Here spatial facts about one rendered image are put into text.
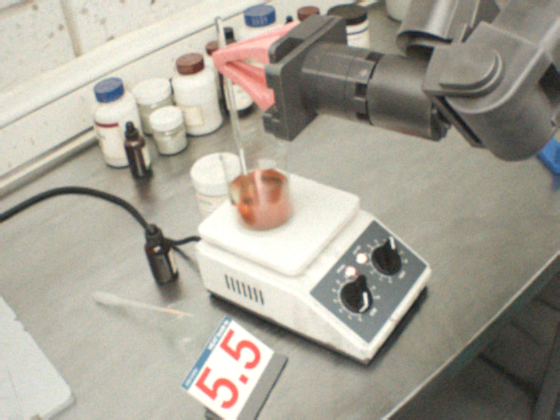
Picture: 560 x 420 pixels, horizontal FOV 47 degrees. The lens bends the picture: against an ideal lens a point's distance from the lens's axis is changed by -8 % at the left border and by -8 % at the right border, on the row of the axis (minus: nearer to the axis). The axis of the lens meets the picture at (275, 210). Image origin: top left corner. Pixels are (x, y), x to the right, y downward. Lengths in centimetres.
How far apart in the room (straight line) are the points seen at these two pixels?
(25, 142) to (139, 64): 21
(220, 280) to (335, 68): 28
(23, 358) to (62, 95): 43
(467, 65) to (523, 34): 5
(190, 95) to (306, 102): 44
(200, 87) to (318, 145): 18
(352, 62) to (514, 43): 13
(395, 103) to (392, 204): 35
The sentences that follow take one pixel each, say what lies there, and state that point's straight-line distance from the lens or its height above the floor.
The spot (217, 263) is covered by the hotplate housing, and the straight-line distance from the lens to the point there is 68.
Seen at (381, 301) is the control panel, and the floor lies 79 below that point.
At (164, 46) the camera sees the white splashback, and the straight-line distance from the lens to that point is 107.
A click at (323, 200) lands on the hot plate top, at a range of 69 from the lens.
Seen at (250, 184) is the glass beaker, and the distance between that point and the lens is 61.
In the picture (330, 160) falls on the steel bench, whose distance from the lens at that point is 89.
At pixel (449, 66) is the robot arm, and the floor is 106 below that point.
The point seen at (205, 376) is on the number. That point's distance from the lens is 62.
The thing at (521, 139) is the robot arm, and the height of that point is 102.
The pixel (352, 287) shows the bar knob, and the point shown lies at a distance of 64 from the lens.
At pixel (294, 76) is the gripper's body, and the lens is 51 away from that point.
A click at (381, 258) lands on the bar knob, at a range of 67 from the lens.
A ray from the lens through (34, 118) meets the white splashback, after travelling 99.
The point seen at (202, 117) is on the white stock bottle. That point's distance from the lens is 97.
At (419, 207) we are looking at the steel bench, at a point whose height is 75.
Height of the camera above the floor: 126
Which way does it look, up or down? 39 degrees down
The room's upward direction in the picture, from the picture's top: 8 degrees counter-clockwise
